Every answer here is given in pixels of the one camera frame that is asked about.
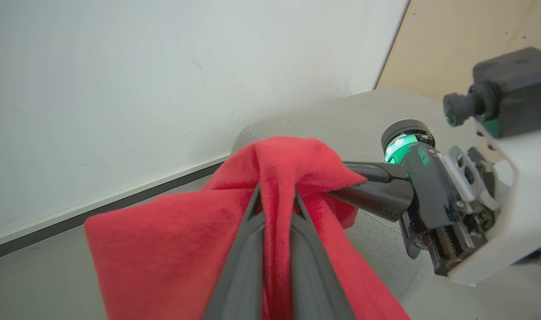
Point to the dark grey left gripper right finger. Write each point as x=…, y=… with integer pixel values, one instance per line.
x=312, y=275

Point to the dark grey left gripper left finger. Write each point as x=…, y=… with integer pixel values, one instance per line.
x=241, y=275

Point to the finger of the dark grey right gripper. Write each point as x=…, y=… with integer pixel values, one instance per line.
x=381, y=198
x=381, y=171

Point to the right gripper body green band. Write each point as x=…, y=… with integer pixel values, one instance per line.
x=434, y=191

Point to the red garment with white trim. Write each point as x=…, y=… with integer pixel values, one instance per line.
x=163, y=249

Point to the grey fabric sofa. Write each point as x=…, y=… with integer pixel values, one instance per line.
x=341, y=120

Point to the white and black baseboard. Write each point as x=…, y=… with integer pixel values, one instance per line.
x=97, y=209

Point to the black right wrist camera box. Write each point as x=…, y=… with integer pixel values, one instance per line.
x=514, y=93

